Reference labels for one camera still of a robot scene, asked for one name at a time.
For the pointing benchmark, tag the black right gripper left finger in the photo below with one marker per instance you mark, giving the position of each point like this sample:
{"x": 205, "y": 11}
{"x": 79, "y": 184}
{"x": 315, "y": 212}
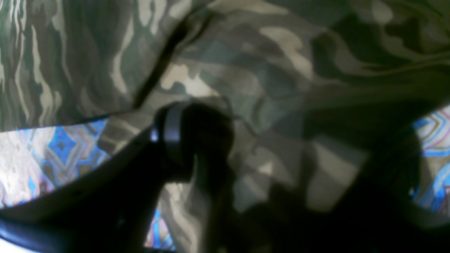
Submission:
{"x": 110, "y": 210}

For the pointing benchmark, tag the patterned tile tablecloth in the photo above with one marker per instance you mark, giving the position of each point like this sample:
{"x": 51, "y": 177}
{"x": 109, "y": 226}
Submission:
{"x": 227, "y": 230}

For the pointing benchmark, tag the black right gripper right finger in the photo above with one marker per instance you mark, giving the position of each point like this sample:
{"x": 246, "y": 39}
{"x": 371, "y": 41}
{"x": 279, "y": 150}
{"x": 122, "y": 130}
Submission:
{"x": 351, "y": 191}

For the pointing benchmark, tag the camouflage T-shirt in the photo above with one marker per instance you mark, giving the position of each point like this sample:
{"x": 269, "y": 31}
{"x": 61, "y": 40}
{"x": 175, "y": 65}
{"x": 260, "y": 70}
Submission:
{"x": 72, "y": 62}

